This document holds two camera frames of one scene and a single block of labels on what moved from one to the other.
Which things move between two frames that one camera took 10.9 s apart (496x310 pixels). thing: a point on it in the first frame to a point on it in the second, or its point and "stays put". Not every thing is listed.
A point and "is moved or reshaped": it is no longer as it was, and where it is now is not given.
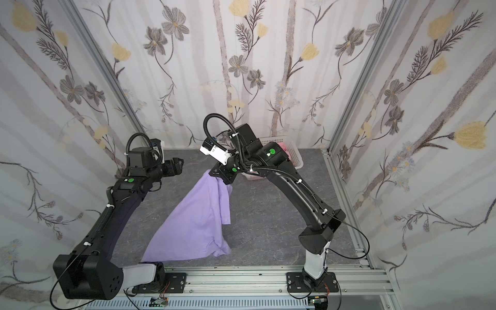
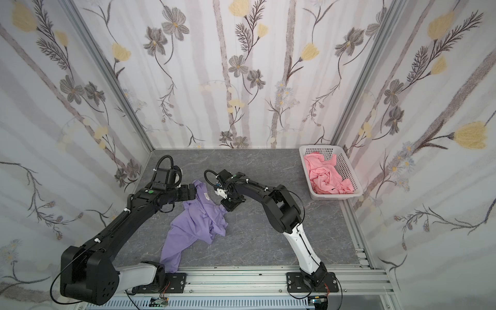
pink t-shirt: x=283 y=146 to x=324 y=177
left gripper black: x=177 y=167 to x=186 y=196
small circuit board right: x=320 y=302 stays put
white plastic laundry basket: x=289 y=148 to x=329 y=172
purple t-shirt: x=194 y=230 is moved or reshaped
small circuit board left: x=157 y=301 stays put
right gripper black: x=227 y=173 to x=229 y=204
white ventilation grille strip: x=205 y=303 stays put
